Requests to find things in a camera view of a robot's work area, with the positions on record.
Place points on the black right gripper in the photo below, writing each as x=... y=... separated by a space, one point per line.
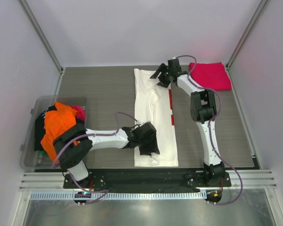
x=160 y=69

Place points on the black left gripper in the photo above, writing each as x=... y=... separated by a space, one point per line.
x=152 y=148

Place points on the white t-shirt with red print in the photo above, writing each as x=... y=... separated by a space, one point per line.
x=153 y=104

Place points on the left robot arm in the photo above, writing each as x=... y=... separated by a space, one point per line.
x=73 y=145

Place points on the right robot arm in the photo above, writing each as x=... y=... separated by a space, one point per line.
x=203 y=111

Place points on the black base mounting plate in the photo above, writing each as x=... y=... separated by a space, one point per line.
x=151 y=180

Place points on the folded magenta t-shirt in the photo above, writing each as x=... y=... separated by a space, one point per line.
x=212 y=76

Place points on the magenta t-shirt in bin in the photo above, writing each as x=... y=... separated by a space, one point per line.
x=80 y=113

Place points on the orange t-shirt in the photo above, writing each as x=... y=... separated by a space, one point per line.
x=56 y=123

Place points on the clear plastic bin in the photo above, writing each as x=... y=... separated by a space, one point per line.
x=31 y=159

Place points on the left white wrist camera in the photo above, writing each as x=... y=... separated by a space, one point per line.
x=140 y=123

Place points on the white slotted cable duct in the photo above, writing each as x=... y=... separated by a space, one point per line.
x=76 y=195

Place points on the right aluminium frame post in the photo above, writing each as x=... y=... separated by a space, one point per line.
x=248 y=30

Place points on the aluminium frame post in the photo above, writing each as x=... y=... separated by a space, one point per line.
x=32 y=19
x=248 y=30

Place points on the aluminium front rail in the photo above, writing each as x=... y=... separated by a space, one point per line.
x=42 y=181

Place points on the left aluminium frame post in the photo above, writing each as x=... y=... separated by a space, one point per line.
x=32 y=19

